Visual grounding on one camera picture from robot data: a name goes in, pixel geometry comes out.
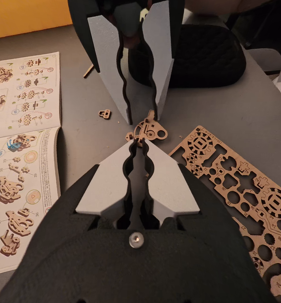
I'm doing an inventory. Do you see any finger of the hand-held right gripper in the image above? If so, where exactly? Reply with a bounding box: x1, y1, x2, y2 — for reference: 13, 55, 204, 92
142, 0, 175, 120
87, 15, 133, 125

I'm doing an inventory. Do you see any wooden model part assembly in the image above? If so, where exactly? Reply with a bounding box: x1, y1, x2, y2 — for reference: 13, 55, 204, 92
125, 110, 168, 148

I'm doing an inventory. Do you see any black chair base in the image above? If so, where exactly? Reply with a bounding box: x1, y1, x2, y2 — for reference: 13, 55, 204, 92
227, 7, 281, 51

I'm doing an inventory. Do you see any open instruction booklet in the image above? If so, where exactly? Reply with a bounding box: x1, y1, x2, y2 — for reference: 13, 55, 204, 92
0, 52, 61, 273

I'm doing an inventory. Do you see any laser-cut wooden parts sheet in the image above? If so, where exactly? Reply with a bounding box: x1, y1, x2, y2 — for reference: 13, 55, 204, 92
168, 125, 281, 296

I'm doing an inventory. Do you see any black quilted cloth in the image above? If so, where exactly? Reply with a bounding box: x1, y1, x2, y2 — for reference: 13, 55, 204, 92
128, 24, 247, 88

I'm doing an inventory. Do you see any person's right forearm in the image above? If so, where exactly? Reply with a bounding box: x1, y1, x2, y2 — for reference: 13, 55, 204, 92
185, 0, 247, 13

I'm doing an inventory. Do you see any yellow plastic bin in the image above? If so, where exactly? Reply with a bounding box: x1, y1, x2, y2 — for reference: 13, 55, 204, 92
0, 0, 72, 40

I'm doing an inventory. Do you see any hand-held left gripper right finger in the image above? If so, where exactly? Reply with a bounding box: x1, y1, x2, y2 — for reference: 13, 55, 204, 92
142, 139, 200, 229

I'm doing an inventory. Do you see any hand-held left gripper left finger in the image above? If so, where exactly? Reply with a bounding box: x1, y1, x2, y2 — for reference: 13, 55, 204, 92
75, 139, 135, 229

